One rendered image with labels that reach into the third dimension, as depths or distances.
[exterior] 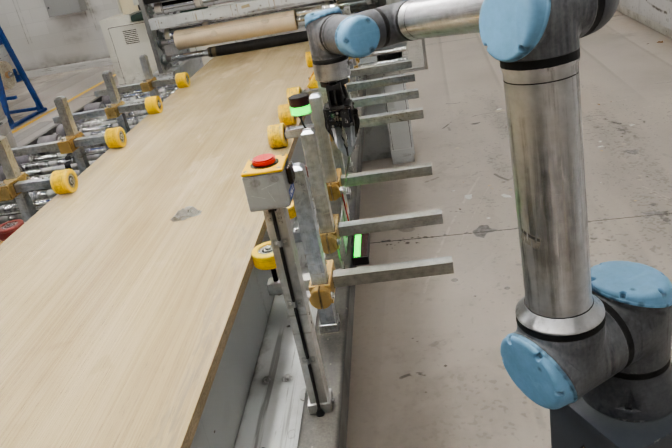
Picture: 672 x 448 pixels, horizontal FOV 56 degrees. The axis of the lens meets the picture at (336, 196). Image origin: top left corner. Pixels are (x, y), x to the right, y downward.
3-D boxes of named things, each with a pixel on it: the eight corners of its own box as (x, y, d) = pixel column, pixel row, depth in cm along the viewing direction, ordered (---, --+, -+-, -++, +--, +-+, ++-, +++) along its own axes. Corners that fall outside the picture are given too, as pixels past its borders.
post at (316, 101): (349, 239, 197) (321, 90, 178) (348, 244, 194) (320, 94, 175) (338, 240, 198) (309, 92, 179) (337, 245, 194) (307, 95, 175)
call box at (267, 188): (296, 194, 110) (287, 152, 107) (291, 211, 104) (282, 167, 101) (258, 199, 111) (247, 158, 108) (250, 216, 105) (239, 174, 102)
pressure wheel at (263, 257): (280, 276, 155) (270, 235, 150) (301, 285, 149) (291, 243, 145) (254, 292, 150) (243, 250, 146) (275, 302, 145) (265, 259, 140)
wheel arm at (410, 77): (415, 79, 255) (413, 70, 253) (415, 81, 252) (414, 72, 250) (295, 98, 261) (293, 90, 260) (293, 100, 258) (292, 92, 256)
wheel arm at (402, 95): (418, 95, 232) (417, 86, 231) (419, 98, 229) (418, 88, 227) (287, 116, 238) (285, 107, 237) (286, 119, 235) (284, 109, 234)
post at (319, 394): (333, 396, 127) (288, 194, 109) (331, 413, 122) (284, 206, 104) (311, 398, 127) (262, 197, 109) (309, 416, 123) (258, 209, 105)
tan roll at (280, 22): (378, 14, 401) (376, -6, 396) (379, 17, 390) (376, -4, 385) (166, 50, 419) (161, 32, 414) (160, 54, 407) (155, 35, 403)
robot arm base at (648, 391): (626, 346, 139) (626, 309, 135) (702, 396, 123) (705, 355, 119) (557, 380, 134) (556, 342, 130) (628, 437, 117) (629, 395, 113)
